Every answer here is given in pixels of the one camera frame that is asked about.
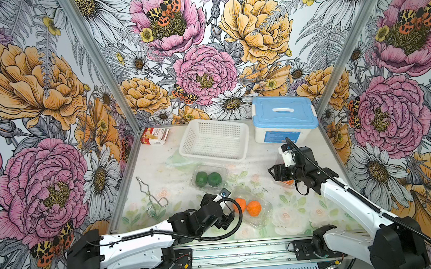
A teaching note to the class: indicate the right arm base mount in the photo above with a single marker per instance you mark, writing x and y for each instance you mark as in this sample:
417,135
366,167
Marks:
314,248

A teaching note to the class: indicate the green toy fruit left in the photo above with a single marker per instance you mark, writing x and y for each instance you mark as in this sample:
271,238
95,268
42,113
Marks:
201,179

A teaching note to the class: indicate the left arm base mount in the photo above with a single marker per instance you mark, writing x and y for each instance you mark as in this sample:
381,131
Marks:
175,259

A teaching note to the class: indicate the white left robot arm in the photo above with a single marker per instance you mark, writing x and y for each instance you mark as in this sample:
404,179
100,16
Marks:
141,248

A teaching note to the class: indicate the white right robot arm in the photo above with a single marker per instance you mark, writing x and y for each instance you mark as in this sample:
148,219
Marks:
391,242

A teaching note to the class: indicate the green toy fruit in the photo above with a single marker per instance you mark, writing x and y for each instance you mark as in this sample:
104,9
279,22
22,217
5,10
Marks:
201,179
214,179

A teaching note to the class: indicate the green toy fruit right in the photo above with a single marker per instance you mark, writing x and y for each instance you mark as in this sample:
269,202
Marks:
214,179

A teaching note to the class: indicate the metal tongs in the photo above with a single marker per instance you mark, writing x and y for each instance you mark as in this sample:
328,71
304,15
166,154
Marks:
154,202

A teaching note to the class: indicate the white perforated plastic basket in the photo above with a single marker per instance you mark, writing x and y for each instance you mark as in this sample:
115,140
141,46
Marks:
215,141

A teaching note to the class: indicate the red and white carton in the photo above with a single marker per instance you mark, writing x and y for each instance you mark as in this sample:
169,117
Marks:
154,136

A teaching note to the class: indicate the blue lidded storage box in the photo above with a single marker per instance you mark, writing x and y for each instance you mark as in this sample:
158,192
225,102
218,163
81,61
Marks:
277,118

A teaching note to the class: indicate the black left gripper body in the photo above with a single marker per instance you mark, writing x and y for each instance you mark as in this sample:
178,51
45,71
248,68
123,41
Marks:
222,222

